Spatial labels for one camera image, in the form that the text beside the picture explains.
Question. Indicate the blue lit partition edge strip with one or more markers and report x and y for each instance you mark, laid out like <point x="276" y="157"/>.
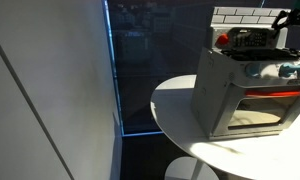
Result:
<point x="114" y="66"/>

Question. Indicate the black stove burner grate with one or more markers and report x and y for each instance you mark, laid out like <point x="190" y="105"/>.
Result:
<point x="256" y="54"/>

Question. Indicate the grey toy oven door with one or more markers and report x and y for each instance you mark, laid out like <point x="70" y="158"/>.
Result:
<point x="223" y="113"/>

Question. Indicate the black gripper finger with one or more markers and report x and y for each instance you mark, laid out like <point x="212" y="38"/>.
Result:
<point x="279" y="25"/>
<point x="285" y="12"/>

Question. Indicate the grey toy stove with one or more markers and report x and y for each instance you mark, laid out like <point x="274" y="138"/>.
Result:
<point x="216" y="100"/>

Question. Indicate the white round table base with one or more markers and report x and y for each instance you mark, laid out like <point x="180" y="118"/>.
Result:
<point x="180" y="170"/>

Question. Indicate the red round stove knob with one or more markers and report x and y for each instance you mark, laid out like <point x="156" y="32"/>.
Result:
<point x="222" y="40"/>

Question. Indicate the black stove control panel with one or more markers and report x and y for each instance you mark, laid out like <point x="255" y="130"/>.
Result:
<point x="250" y="39"/>

